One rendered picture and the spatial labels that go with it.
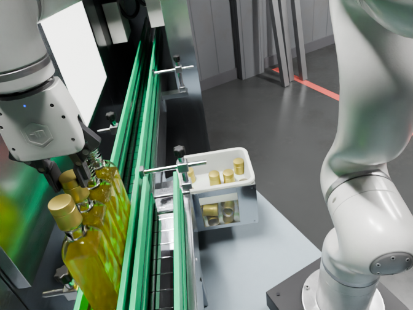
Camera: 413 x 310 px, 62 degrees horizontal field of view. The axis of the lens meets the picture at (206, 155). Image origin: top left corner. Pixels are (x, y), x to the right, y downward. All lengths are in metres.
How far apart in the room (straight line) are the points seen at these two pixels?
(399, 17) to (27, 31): 0.38
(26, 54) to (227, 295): 0.81
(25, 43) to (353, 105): 0.41
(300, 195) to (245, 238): 1.26
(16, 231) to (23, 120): 0.24
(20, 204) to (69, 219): 0.17
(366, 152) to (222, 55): 3.38
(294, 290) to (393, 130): 0.59
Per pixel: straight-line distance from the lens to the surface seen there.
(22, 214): 0.69
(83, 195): 0.58
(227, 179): 1.04
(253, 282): 1.06
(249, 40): 3.86
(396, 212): 0.60
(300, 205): 2.31
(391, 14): 0.36
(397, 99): 0.48
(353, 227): 0.59
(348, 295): 0.82
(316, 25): 4.57
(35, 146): 0.52
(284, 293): 0.97
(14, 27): 0.45
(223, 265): 1.10
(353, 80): 0.48
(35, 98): 0.48
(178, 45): 1.60
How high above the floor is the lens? 1.64
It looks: 36 degrees down
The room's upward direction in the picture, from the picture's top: 10 degrees counter-clockwise
